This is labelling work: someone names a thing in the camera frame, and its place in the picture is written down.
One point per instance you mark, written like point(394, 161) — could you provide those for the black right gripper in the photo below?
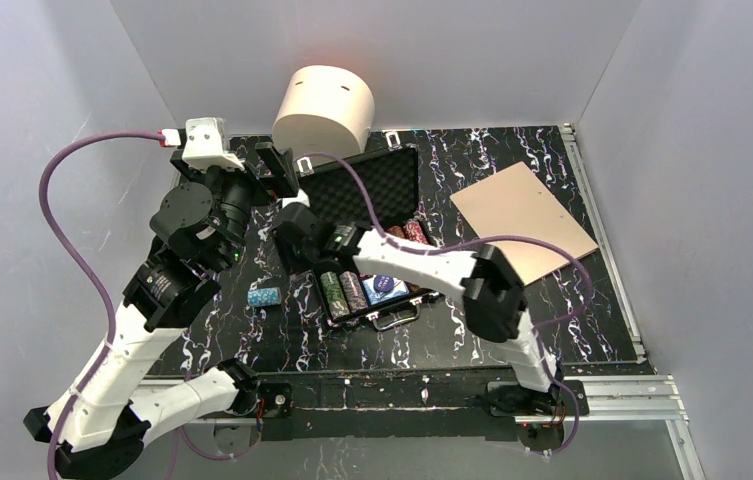
point(289, 234)

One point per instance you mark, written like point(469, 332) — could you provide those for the blue card deck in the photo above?
point(376, 298)

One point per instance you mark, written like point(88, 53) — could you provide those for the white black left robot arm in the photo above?
point(100, 425)

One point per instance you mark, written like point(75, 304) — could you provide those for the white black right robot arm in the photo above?
point(476, 276)

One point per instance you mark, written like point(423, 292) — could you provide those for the white cylindrical lamp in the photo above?
point(325, 109)

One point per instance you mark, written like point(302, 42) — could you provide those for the green chip stack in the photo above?
point(338, 306)

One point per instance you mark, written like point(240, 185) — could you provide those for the blue orange chip stack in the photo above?
point(354, 293)

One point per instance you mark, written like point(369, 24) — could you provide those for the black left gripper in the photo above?
point(260, 178)

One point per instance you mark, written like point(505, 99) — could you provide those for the red white chip stack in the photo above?
point(414, 232)

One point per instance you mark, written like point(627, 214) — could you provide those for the blue small blind button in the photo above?
point(383, 284)

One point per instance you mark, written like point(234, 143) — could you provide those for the beige rectangular board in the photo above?
point(514, 201)

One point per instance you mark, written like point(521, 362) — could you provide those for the black poker chip case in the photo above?
point(391, 177)

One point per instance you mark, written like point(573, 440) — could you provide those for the light blue chip stack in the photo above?
point(264, 297)

